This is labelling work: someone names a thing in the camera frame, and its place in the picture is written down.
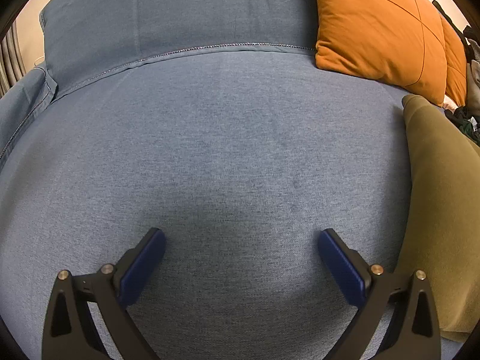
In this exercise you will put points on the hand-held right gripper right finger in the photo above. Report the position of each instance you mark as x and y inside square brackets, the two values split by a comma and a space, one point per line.
[341, 266]

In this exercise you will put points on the grey ribbed radiator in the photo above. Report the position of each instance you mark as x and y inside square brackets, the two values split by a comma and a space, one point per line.
[9, 56]

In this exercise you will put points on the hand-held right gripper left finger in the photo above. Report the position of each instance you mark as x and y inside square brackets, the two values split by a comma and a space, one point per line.
[142, 266]

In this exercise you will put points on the pink cloth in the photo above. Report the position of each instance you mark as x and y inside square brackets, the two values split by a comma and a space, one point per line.
[448, 104]

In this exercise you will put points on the olive green sweater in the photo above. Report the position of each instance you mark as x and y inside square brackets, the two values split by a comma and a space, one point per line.
[438, 195]

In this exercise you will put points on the pile of dark clothes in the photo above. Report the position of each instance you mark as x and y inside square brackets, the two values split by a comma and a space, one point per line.
[473, 82]

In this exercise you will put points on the orange cushion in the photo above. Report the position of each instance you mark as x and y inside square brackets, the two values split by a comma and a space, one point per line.
[375, 26]
[455, 67]

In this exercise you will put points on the blue sofa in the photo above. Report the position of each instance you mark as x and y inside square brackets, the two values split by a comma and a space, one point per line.
[225, 138]

